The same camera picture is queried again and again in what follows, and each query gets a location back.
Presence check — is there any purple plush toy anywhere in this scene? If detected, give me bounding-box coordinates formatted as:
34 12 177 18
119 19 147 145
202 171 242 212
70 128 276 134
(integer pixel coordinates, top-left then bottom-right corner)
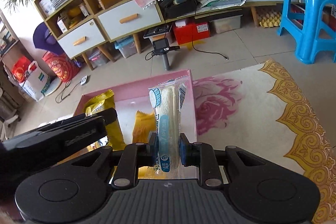
33 22 64 55

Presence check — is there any yellow egg carton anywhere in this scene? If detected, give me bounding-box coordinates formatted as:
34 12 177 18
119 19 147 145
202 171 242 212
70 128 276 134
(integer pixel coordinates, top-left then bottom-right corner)
256 7 282 28

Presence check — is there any white shopping bag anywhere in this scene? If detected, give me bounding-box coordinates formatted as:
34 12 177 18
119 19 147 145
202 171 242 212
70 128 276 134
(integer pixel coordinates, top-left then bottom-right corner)
19 61 51 102

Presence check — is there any red gift bag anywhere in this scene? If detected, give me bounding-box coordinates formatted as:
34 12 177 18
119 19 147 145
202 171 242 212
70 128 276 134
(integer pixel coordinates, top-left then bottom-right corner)
11 56 31 83

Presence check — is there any red drum bag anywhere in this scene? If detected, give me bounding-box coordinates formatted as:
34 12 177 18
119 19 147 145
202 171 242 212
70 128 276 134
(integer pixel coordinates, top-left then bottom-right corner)
42 51 80 83

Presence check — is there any wooden TV cabinet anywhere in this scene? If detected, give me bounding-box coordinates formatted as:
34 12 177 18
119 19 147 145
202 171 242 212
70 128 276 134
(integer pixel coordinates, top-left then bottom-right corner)
34 0 283 59

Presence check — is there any printed yellow snack packet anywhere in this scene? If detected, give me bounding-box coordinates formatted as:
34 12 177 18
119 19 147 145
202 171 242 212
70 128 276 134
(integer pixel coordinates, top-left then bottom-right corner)
83 89 126 151

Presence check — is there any blue plastic stool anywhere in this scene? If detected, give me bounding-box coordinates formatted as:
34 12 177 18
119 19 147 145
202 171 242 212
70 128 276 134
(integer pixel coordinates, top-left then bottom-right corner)
277 0 335 64

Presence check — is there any pink cardboard box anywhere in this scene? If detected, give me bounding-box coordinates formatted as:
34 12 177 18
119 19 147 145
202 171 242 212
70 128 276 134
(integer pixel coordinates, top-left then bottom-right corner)
72 69 199 180

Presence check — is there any white charger puck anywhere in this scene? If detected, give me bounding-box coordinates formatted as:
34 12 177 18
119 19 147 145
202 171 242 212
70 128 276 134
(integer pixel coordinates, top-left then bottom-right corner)
80 76 89 86

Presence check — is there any red box under cabinet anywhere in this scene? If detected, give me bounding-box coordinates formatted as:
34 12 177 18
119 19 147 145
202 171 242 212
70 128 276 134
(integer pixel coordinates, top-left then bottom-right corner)
173 20 210 46

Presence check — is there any black open case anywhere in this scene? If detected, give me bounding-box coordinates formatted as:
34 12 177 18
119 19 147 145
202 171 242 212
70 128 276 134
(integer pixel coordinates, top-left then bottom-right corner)
159 0 198 20

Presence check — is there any floral bed sheet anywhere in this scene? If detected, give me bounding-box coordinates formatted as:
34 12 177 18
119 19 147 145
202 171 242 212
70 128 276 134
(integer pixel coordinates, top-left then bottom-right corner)
193 60 335 223

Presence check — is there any camera on grey stand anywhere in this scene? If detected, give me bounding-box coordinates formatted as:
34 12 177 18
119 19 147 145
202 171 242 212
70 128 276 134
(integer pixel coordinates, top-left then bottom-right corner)
145 38 181 71

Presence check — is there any clear storage bin blue lid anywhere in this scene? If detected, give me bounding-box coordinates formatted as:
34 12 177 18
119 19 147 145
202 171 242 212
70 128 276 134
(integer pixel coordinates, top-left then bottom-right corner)
114 36 137 59

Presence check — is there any plain yellow snack packet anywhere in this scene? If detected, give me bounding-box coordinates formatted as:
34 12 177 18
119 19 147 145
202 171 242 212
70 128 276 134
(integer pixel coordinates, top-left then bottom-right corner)
132 111 157 179

